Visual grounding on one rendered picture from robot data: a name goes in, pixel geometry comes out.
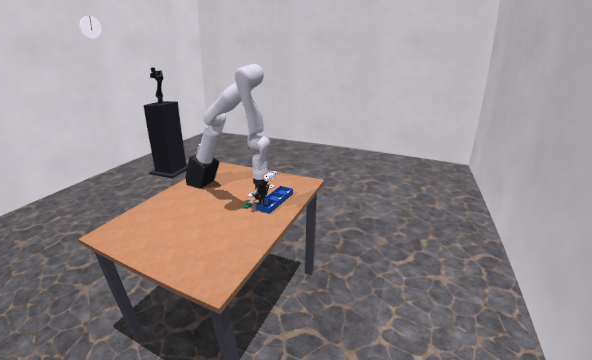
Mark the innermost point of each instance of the blue three-compartment bin rack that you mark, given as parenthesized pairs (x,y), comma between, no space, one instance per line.
(275,199)

